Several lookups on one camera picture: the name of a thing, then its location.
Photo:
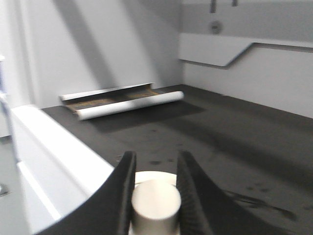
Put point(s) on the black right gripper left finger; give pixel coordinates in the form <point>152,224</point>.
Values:
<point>108,211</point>

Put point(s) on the white baffle panel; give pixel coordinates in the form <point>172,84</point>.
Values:
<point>222,50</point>

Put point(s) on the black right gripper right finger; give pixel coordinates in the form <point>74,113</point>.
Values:
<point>206,210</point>

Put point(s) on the glass jar with white lid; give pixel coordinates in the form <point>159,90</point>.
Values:
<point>156,203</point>

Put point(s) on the white rolled paper liner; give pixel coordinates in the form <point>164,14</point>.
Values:
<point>124,106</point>

